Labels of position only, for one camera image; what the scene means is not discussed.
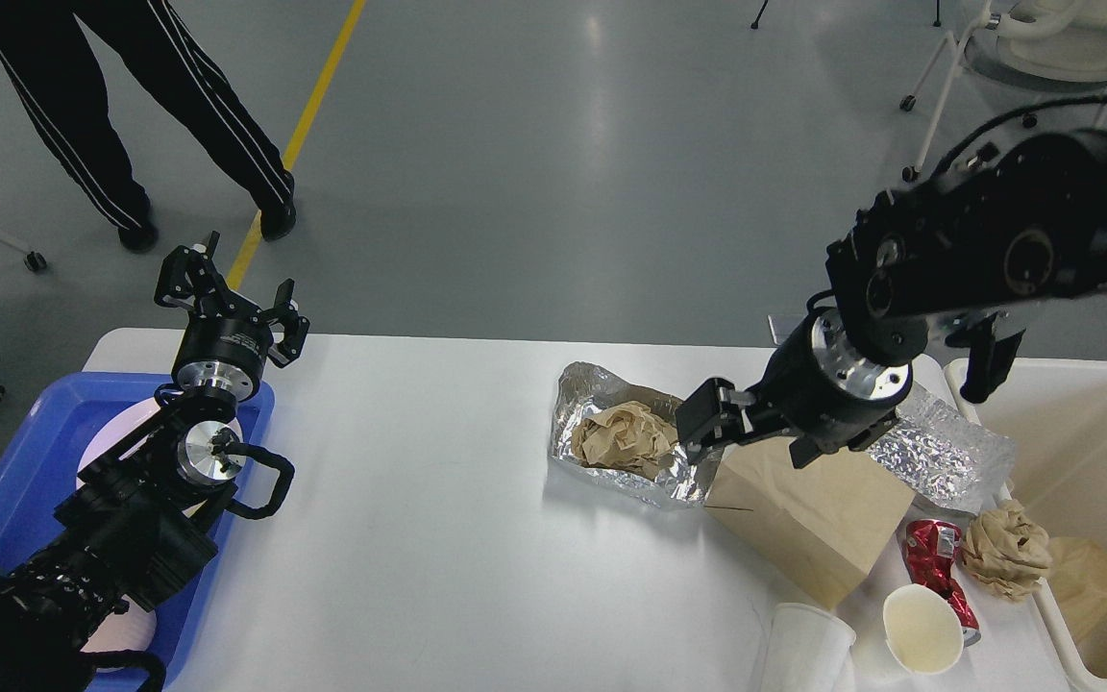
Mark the white paper cup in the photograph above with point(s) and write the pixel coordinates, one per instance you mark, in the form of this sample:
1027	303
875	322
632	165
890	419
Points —
921	630

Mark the white office chair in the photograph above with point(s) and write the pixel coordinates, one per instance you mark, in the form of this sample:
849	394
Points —
1046	46

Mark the crumpled brown paper ball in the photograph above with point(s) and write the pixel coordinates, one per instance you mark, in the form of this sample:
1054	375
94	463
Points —
629	437
1007	553

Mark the blue plastic tray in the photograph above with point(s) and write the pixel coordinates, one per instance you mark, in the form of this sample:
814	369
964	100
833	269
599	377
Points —
38	471

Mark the white plastic bin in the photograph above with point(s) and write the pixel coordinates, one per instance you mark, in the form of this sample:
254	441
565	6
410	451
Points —
1055	410

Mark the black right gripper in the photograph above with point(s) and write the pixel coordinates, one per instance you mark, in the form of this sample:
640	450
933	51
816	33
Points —
817	389

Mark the white chair leg left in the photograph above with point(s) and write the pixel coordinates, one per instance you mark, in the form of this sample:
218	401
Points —
35	262

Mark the pink plate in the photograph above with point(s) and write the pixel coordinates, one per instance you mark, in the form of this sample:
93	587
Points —
121	423

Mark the left metal floor plate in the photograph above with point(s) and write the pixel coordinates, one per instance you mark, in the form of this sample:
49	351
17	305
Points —
781	326

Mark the brown paper bag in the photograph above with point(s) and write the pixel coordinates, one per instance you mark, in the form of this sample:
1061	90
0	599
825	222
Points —
823	526
1078	580

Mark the aluminium foil tray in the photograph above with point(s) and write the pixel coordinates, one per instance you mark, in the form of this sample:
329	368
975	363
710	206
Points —
585	388

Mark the clear plastic bottle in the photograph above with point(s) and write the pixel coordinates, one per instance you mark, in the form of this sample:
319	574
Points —
951	462

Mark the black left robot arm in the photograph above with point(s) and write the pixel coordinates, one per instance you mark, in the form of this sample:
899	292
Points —
138	529

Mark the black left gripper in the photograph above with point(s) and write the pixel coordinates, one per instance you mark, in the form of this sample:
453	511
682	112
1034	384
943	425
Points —
216	350

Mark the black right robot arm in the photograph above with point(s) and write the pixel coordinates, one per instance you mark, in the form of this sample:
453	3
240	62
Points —
941	260

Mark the red can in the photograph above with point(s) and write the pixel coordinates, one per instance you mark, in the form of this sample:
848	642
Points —
930	548

